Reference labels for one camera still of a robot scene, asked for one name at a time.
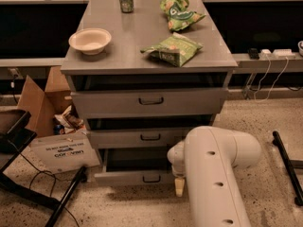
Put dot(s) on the brown cardboard box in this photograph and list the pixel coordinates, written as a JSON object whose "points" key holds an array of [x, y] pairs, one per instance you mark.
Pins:
{"points": [[61, 143]]}

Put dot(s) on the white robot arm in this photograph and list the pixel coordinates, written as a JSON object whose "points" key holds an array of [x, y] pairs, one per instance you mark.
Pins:
{"points": [[203, 164]]}

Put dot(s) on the black adapter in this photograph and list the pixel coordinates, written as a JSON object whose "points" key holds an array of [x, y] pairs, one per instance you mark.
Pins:
{"points": [[253, 54]]}

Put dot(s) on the grey drawer cabinet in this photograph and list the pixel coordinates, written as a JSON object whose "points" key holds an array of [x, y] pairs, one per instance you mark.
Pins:
{"points": [[121, 65]]}

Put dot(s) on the crumpled green chip bag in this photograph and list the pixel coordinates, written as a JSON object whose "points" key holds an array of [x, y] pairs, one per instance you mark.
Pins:
{"points": [[179, 17]]}

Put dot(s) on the grey bottom drawer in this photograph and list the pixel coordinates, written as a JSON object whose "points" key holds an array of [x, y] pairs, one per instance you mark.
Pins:
{"points": [[134, 166]]}

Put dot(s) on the green snack bag front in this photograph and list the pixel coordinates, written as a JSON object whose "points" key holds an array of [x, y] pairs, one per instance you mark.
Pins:
{"points": [[176, 49]]}

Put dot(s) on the white power strip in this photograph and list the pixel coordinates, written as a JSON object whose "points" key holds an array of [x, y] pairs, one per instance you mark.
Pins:
{"points": [[277, 54]]}

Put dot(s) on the grey middle drawer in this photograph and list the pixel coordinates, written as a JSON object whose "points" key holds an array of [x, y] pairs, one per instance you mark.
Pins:
{"points": [[139, 138]]}

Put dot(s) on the grey drawer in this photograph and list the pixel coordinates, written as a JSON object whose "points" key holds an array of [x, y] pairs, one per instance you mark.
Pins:
{"points": [[141, 103], [134, 166], [139, 138]]}

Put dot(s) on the white paper bowl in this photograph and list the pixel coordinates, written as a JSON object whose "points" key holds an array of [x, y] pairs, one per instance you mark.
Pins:
{"points": [[90, 41]]}

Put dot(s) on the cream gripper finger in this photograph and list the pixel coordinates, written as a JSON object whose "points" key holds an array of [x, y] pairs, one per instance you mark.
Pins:
{"points": [[179, 186]]}

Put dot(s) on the grey top drawer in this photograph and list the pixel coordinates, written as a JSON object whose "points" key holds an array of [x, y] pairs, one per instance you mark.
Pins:
{"points": [[141, 103]]}

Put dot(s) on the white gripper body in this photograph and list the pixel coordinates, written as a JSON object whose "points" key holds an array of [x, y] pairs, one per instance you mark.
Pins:
{"points": [[179, 171]]}

